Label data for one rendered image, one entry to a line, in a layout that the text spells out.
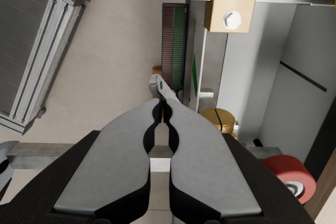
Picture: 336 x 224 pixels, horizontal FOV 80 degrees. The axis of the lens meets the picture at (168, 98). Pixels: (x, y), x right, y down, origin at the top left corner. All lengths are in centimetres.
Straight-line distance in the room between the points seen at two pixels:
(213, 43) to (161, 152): 23
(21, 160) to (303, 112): 51
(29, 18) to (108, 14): 34
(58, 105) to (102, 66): 40
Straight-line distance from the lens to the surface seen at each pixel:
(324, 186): 41
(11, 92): 124
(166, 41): 40
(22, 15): 107
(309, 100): 47
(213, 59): 42
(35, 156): 38
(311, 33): 49
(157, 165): 34
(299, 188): 36
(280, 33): 54
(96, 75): 125
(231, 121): 30
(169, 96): 15
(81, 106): 137
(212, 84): 44
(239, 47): 51
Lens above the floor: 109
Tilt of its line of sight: 62 degrees down
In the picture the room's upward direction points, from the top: 180 degrees clockwise
